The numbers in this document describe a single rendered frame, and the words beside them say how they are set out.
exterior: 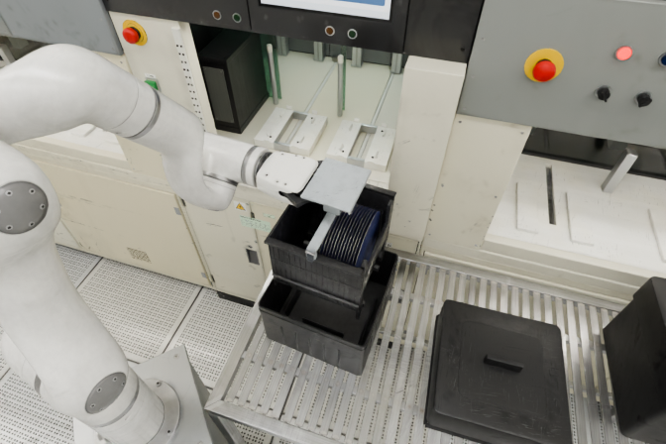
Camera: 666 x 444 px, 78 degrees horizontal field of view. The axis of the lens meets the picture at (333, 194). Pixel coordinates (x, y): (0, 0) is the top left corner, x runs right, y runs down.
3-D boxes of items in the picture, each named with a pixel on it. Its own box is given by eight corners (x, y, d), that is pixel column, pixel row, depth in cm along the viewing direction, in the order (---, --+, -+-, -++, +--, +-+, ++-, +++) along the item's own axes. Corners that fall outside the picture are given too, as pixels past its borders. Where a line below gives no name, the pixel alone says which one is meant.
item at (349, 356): (307, 258, 129) (304, 222, 117) (392, 287, 122) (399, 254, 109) (264, 337, 111) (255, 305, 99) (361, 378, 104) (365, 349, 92)
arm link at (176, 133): (125, 188, 60) (236, 218, 88) (164, 86, 62) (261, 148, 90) (82, 172, 63) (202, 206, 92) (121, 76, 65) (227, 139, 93)
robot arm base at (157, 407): (100, 488, 88) (59, 469, 75) (91, 402, 100) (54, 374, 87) (189, 440, 95) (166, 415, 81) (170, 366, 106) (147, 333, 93)
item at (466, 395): (422, 426, 96) (432, 408, 87) (436, 313, 116) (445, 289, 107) (557, 467, 91) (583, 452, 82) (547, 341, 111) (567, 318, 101)
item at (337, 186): (314, 225, 113) (312, 132, 90) (387, 249, 108) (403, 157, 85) (272, 299, 97) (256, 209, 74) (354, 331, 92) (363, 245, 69)
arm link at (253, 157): (265, 166, 92) (277, 169, 91) (245, 192, 86) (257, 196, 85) (261, 136, 86) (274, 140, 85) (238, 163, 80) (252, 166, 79)
